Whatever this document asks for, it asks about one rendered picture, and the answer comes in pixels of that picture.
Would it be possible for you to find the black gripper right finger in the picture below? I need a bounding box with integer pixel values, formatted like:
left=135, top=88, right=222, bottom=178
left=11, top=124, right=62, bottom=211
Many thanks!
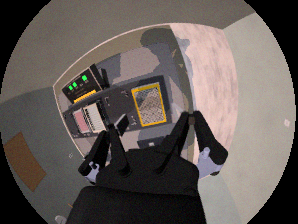
left=145, top=103, right=228, bottom=180

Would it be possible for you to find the grey base plate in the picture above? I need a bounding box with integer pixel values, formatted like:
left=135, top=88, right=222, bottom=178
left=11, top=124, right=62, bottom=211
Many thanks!
left=57, top=41, right=185, bottom=155

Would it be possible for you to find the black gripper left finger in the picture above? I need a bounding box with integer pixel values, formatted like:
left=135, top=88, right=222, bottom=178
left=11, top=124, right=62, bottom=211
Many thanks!
left=78, top=114, right=130, bottom=185

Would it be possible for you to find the black flat pad with label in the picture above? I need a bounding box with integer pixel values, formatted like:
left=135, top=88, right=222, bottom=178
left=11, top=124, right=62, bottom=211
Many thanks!
left=137, top=136, right=164, bottom=149

